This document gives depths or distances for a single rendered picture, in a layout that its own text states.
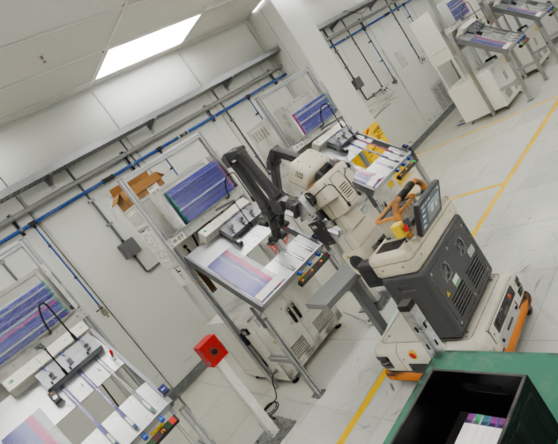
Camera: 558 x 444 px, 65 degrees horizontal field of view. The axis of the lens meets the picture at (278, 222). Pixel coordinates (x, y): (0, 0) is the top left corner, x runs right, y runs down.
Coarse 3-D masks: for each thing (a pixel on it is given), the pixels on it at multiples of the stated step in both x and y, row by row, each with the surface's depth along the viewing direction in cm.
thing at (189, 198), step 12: (204, 168) 326; (216, 168) 332; (192, 180) 319; (204, 180) 324; (216, 180) 330; (228, 180) 336; (168, 192) 306; (180, 192) 311; (192, 192) 316; (204, 192) 322; (216, 192) 327; (228, 192) 333; (180, 204) 309; (192, 204) 314; (204, 204) 319; (180, 216) 311; (192, 216) 312
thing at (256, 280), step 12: (228, 252) 310; (240, 252) 309; (216, 264) 301; (228, 264) 301; (240, 264) 301; (252, 264) 301; (228, 276) 294; (240, 276) 294; (252, 276) 294; (264, 276) 293; (276, 276) 293; (240, 288) 287; (252, 288) 286; (264, 288) 286; (276, 288) 286; (264, 300) 279
